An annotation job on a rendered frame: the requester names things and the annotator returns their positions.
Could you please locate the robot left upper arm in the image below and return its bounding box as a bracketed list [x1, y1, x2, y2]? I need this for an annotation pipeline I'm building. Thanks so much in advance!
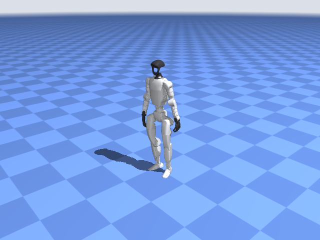
[162, 80, 175, 106]

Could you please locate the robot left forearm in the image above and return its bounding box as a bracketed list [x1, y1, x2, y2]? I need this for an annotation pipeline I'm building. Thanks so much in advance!
[171, 99, 180, 121]

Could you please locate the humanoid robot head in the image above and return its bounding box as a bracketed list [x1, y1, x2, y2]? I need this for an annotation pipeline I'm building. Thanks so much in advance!
[150, 60, 165, 80]

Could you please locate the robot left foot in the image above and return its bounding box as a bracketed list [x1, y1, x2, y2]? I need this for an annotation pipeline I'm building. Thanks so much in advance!
[162, 167, 172, 178]

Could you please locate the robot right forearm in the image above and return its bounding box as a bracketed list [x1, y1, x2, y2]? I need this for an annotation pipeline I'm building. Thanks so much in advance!
[141, 98, 150, 114]

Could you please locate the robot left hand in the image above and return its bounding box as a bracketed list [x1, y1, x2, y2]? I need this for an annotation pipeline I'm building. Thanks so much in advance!
[173, 118, 181, 132]

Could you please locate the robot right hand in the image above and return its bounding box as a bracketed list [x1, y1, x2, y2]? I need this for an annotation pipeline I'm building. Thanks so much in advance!
[141, 111, 147, 127]

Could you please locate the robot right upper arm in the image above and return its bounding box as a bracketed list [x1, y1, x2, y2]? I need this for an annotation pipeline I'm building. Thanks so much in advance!
[143, 77, 151, 100]

